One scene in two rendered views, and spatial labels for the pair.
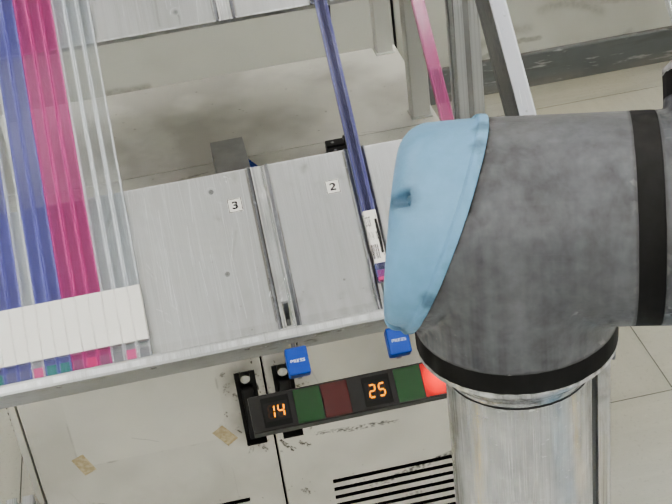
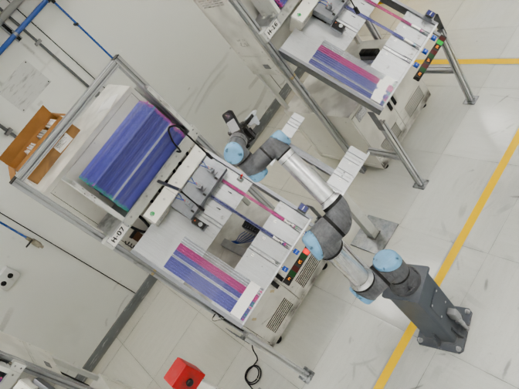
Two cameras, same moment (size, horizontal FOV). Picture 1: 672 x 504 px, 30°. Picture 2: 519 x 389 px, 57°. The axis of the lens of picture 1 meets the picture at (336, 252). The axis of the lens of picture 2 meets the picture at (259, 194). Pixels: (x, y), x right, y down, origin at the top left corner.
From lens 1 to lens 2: 1.27 m
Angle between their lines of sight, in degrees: 9
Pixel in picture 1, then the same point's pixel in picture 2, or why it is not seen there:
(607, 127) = (323, 222)
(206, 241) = (253, 264)
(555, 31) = not seen: hidden behind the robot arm
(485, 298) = (327, 249)
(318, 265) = (273, 252)
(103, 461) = (256, 315)
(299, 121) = (228, 224)
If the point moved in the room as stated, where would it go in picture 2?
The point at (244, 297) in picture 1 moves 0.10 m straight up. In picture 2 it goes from (267, 267) to (256, 258)
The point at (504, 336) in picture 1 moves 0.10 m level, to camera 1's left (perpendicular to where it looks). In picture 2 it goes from (332, 251) to (317, 271)
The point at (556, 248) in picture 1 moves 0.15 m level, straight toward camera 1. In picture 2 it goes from (330, 239) to (352, 260)
